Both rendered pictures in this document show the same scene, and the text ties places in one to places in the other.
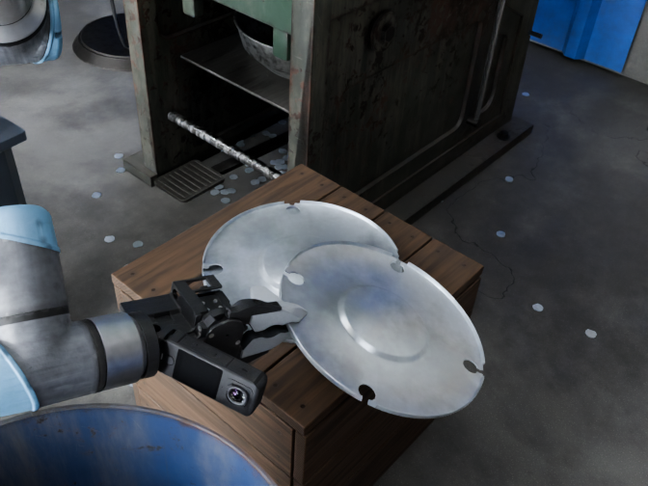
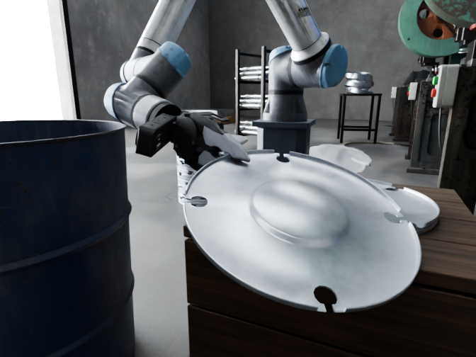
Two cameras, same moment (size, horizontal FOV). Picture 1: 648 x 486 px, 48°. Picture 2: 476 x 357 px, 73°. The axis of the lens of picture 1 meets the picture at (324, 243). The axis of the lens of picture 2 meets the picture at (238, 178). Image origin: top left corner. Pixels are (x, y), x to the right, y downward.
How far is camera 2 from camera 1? 83 cm
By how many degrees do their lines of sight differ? 69
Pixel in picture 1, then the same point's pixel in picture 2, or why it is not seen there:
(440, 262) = (466, 257)
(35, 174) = not seen: hidden behind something
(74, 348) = (134, 93)
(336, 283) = (306, 178)
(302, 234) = not seen: hidden behind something
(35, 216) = (172, 46)
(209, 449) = (105, 148)
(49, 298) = (147, 73)
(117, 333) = (151, 98)
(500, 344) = not seen: outside the picture
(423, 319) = (344, 241)
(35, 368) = (119, 91)
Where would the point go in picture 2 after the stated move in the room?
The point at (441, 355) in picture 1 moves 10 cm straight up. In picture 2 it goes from (307, 260) to (313, 167)
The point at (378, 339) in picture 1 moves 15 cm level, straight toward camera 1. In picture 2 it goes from (265, 201) to (142, 207)
